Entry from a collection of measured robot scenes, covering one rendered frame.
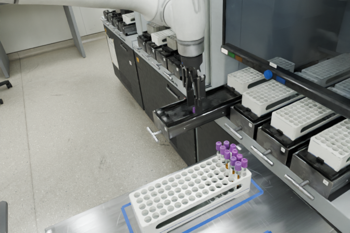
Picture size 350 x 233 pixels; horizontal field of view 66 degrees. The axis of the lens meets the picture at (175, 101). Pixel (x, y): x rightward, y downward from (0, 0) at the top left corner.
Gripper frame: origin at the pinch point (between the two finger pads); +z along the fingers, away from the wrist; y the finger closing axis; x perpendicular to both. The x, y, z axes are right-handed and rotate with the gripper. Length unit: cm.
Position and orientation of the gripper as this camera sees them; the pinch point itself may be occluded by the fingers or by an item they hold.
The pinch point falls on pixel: (194, 102)
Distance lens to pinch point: 103.2
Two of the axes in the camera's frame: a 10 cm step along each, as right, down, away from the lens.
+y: -4.7, -4.5, 7.6
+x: -8.8, 3.3, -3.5
